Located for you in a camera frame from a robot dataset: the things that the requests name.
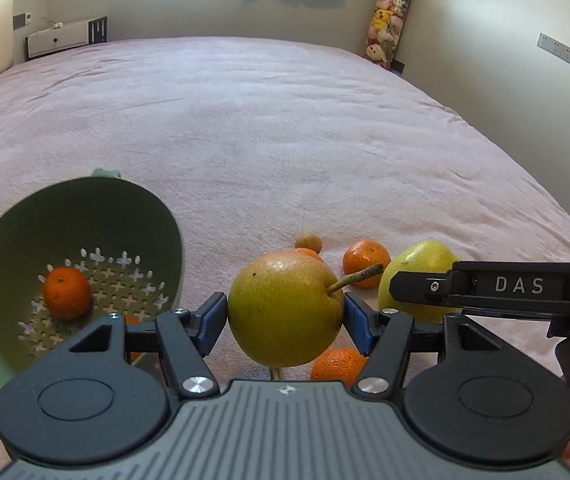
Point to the white nightstand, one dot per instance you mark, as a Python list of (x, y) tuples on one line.
[(57, 40)]

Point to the green colander bowl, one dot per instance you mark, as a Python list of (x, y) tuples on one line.
[(90, 220)]

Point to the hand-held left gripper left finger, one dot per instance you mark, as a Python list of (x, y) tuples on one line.
[(212, 321)]

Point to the small brown round fruit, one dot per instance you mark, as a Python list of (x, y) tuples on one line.
[(308, 241)]

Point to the grey wall switch panel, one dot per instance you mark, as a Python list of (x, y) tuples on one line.
[(22, 20)]

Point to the white wall socket strip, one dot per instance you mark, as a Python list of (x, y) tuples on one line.
[(567, 54)]

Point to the russet yellow pear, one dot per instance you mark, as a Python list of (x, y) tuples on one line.
[(285, 310)]

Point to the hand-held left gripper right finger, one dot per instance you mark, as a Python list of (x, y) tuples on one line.
[(357, 326)]

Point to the smooth yellow-green pear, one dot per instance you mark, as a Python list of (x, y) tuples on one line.
[(420, 262)]

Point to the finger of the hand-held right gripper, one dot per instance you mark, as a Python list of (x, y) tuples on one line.
[(417, 287)]

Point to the dark binders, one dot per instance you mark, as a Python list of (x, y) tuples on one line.
[(97, 30)]

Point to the hanging plush toy organizer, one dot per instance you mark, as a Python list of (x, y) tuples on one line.
[(387, 20)]

